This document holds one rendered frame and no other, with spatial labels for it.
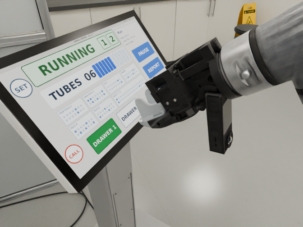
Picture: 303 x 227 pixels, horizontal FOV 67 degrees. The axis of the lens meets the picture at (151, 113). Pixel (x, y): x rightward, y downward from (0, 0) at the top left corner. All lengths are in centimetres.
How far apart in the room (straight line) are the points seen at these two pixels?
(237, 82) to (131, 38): 51
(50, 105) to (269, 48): 42
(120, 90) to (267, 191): 143
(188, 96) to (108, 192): 64
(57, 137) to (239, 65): 38
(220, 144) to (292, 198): 154
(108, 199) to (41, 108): 52
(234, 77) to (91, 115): 37
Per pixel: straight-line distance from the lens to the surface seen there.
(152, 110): 40
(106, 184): 86
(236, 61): 29
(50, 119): 52
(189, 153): 192
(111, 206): 98
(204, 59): 32
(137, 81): 69
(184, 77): 34
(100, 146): 56
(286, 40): 28
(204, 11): 321
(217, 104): 34
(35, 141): 51
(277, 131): 239
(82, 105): 56
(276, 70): 29
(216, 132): 36
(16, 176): 175
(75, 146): 53
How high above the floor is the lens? 138
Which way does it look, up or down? 37 degrees down
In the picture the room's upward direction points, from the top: straight up
